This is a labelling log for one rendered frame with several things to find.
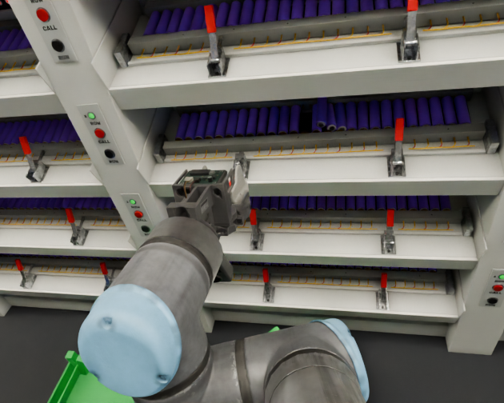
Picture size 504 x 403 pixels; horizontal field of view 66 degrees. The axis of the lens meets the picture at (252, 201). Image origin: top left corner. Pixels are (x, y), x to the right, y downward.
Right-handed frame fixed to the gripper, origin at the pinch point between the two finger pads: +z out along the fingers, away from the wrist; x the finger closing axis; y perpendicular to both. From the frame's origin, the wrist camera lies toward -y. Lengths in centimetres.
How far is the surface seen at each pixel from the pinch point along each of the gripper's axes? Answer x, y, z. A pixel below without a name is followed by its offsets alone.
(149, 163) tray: 17.6, 1.8, 6.7
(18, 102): 35.7, 16.0, 1.0
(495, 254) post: -45.0, -18.7, 8.8
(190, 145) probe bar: 9.9, 4.0, 9.9
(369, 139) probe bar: -22.5, 3.6, 10.3
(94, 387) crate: 39, -49, -6
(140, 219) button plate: 22.9, -10.6, 6.7
